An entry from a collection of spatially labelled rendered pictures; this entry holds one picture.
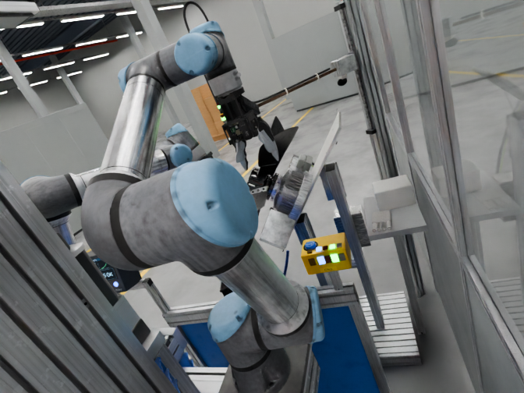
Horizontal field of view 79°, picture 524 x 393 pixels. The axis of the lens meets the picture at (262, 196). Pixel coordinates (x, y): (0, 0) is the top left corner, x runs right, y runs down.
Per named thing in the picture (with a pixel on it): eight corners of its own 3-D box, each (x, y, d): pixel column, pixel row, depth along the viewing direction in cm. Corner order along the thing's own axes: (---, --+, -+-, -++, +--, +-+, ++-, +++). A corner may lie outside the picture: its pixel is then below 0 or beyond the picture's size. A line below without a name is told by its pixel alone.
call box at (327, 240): (352, 253, 119) (344, 231, 115) (353, 271, 110) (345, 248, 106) (311, 260, 124) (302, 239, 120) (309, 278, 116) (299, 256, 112)
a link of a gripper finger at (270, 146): (274, 168, 81) (249, 141, 79) (277, 159, 86) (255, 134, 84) (283, 161, 79) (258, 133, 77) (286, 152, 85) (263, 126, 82)
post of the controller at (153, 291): (171, 308, 151) (150, 277, 143) (168, 313, 148) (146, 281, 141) (165, 309, 152) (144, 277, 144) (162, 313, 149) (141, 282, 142)
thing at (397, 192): (409, 189, 163) (405, 170, 158) (416, 204, 149) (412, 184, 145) (375, 196, 168) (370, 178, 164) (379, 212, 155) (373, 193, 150)
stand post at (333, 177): (385, 325, 198) (334, 161, 154) (387, 337, 191) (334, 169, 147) (378, 325, 200) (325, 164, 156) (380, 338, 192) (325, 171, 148)
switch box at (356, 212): (369, 235, 181) (360, 203, 172) (371, 246, 173) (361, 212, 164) (343, 241, 186) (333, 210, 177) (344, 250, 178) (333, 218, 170)
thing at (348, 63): (351, 70, 155) (346, 53, 152) (360, 69, 149) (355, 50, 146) (334, 79, 153) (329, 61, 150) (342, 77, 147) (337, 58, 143)
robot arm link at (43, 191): (8, 188, 75) (189, 134, 102) (8, 185, 84) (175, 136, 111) (30, 231, 79) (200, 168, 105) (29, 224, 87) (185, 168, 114)
